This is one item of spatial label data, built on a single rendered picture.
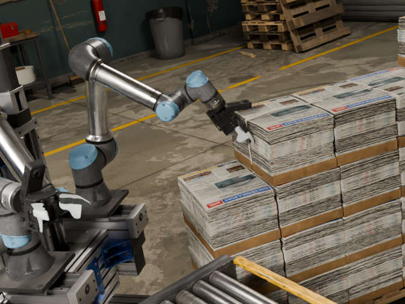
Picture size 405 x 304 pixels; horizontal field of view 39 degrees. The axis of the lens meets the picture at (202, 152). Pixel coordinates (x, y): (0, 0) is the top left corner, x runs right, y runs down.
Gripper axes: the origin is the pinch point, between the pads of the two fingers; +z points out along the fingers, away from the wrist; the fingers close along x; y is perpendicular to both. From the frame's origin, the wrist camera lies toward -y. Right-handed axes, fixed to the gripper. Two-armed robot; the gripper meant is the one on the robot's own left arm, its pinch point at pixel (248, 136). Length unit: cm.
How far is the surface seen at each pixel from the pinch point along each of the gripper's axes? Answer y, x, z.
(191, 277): 50, 54, -6
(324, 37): -267, -531, 250
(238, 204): 22.3, 18.7, 8.4
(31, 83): 89, -586, 32
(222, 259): 40, 50, 0
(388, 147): -40, 18, 38
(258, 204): 16.2, 18.4, 14.8
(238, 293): 42, 68, -1
